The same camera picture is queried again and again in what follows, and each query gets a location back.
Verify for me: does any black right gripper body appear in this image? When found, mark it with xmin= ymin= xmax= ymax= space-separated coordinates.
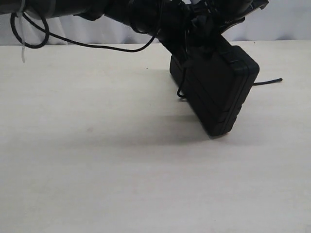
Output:
xmin=190 ymin=0 xmax=269 ymax=33

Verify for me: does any thin black cable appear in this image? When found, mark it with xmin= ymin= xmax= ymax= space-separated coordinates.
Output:
xmin=10 ymin=11 xmax=162 ymax=53

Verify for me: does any black plastic case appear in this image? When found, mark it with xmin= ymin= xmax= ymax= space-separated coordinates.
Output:
xmin=170 ymin=35 xmax=259 ymax=137

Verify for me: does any white zip tie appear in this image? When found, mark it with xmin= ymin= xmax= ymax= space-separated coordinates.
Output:
xmin=17 ymin=0 xmax=26 ymax=63

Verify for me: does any black rope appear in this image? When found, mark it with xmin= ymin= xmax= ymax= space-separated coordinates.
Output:
xmin=176 ymin=24 xmax=283 ymax=100

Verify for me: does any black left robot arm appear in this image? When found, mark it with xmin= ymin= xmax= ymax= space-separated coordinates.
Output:
xmin=0 ymin=0 xmax=194 ymax=55

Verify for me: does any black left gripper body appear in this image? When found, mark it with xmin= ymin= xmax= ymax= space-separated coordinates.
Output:
xmin=157 ymin=0 xmax=193 ymax=57

